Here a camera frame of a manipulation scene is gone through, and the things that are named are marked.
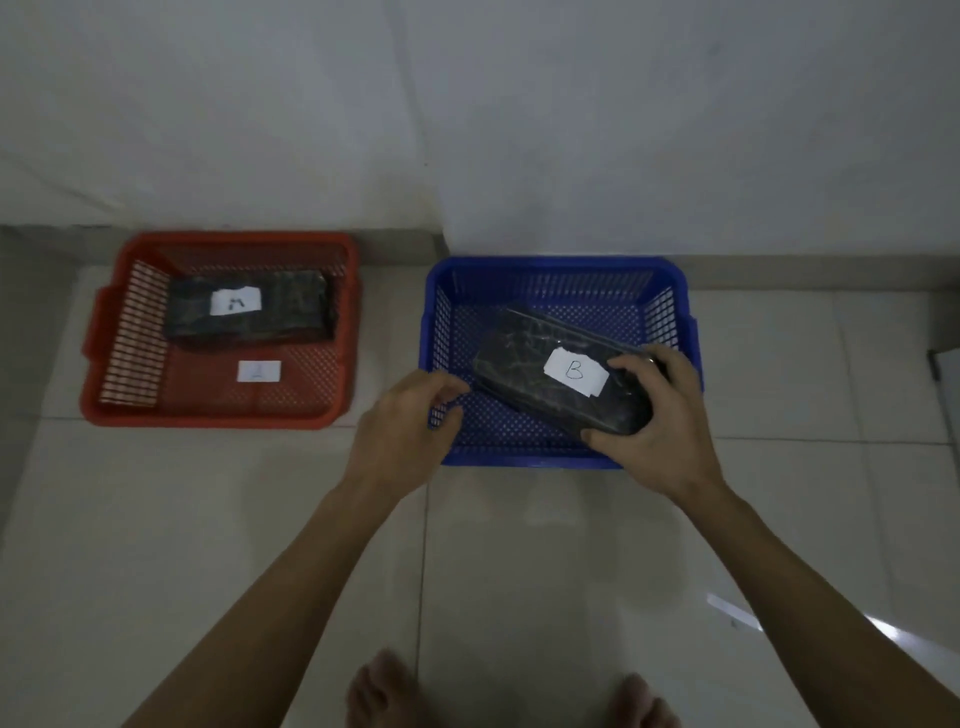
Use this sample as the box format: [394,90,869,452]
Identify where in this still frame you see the person's foot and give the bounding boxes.
[610,672,681,728]
[345,648,430,728]

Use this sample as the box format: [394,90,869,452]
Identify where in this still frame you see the person's right hand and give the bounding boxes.
[580,344,730,506]

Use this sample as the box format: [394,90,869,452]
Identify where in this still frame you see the person's right forearm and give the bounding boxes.
[675,481,960,728]

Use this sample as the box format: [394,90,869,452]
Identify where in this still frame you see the person's right foot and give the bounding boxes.
[610,672,681,728]

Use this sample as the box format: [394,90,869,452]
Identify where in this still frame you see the person's left foot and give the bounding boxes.
[345,648,430,728]

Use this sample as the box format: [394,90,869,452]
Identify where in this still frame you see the red plastic mesh basket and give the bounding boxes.
[80,231,363,431]

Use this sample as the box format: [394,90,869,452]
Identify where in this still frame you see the person's left forearm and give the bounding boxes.
[120,480,421,728]

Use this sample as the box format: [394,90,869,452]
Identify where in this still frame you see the blue plastic mesh basket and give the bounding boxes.
[419,256,705,470]

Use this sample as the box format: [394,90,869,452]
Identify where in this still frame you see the black block white label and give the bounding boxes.
[164,270,338,348]
[471,306,671,438]

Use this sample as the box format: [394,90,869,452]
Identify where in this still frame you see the person's left hand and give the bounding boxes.
[342,370,474,504]

